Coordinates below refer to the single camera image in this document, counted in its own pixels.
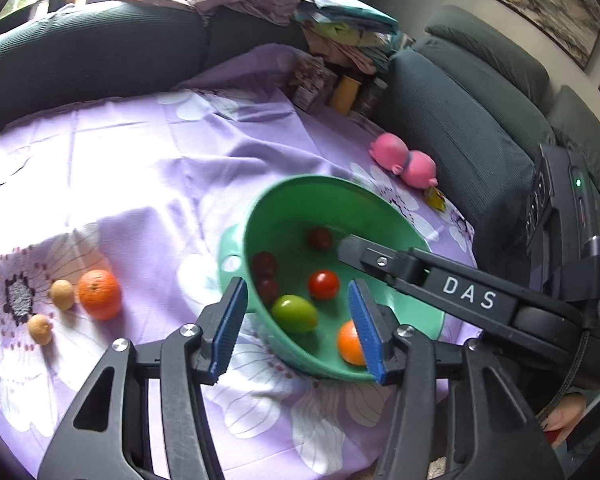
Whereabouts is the stack of folded cloths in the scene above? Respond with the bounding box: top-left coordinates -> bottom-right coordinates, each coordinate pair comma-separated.
292,0 -> 401,73

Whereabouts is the yellow bottle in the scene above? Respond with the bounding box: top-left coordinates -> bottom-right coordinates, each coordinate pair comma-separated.
328,74 -> 363,116

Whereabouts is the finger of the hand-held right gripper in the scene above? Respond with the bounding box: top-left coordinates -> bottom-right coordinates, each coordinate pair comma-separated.
336,234 -> 433,291

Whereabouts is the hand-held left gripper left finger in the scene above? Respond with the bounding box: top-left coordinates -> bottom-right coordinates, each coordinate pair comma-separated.
36,276 -> 249,480

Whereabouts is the large framed wall picture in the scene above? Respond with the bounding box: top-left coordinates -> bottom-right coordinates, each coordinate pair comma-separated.
487,0 -> 600,73

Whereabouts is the green plastic bowl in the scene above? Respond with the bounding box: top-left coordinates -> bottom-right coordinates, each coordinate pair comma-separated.
219,174 -> 447,383

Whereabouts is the braided grey cable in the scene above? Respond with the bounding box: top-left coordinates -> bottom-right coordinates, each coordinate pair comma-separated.
535,327 -> 593,423

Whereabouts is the dark jar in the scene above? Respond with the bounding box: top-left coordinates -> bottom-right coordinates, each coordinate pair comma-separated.
352,77 -> 388,118

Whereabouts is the pink pig toy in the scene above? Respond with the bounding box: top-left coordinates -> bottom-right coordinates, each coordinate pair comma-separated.
370,132 -> 411,173
400,150 -> 440,191

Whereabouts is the patterned box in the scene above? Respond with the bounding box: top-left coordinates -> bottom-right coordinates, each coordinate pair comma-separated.
287,55 -> 338,113

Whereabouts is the red cherry tomato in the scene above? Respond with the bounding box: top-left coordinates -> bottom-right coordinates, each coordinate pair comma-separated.
252,252 -> 278,281
308,269 -> 341,301
257,278 -> 280,307
307,226 -> 333,251

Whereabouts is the tan longan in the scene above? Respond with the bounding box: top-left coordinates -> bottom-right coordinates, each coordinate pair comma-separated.
49,279 -> 75,311
28,314 -> 53,346

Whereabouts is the orange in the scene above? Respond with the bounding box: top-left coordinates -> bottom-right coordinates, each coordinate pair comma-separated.
337,320 -> 368,367
77,269 -> 123,321

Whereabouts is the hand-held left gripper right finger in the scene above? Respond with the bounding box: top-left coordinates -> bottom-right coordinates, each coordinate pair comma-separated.
347,280 -> 566,480

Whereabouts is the person's right hand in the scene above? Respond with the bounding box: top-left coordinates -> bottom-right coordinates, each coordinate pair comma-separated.
540,392 -> 588,448

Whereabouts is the dark green sofa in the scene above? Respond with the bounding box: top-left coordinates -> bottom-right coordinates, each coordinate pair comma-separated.
0,0 -> 600,281

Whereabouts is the purple floral cloth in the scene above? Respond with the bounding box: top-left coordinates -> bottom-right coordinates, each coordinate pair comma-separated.
0,42 -> 481,480

